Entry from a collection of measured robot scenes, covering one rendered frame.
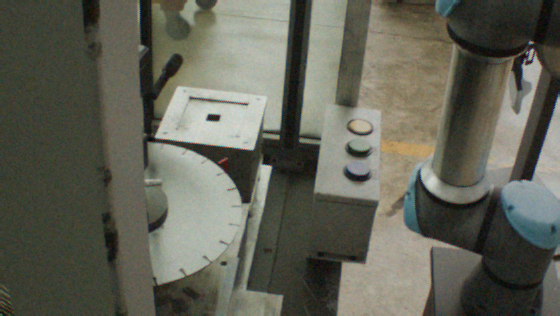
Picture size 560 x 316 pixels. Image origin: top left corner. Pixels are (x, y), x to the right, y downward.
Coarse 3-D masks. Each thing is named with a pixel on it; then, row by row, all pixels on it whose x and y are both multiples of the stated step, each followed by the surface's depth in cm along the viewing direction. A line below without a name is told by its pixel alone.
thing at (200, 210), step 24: (168, 144) 121; (168, 168) 116; (192, 168) 116; (216, 168) 117; (168, 192) 111; (192, 192) 112; (216, 192) 112; (168, 216) 107; (192, 216) 107; (216, 216) 108; (240, 216) 108; (168, 240) 103; (192, 240) 103; (216, 240) 103; (168, 264) 99; (192, 264) 99
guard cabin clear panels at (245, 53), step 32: (160, 0) 138; (192, 0) 137; (224, 0) 137; (256, 0) 136; (288, 0) 135; (320, 0) 134; (160, 32) 142; (192, 32) 141; (224, 32) 141; (256, 32) 140; (320, 32) 138; (160, 64) 147; (192, 64) 146; (224, 64) 145; (256, 64) 144; (320, 64) 143; (160, 96) 151; (320, 96) 147; (320, 128) 151
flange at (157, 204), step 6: (156, 186) 111; (150, 192) 109; (156, 192) 109; (162, 192) 110; (150, 198) 108; (156, 198) 108; (162, 198) 108; (150, 204) 107; (156, 204) 107; (162, 204) 107; (168, 204) 108; (150, 210) 106; (156, 210) 106; (162, 210) 106; (150, 216) 105; (156, 216) 105; (162, 216) 106; (150, 222) 104; (156, 222) 105
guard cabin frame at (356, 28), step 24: (144, 0) 137; (360, 0) 131; (144, 24) 140; (360, 24) 134; (360, 48) 137; (360, 72) 140; (144, 96) 150; (336, 96) 144; (144, 120) 154; (264, 144) 153; (312, 144) 152
